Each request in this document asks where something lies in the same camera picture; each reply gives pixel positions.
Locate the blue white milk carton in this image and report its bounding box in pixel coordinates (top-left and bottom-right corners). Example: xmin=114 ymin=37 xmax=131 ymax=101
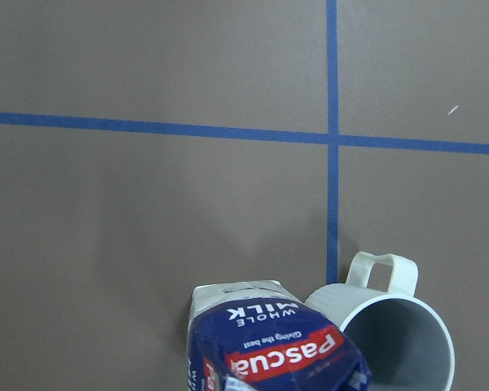
xmin=187 ymin=280 xmax=372 ymax=390

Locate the white mug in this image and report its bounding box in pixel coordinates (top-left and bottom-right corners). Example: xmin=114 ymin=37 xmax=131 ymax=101
xmin=305 ymin=252 xmax=456 ymax=391

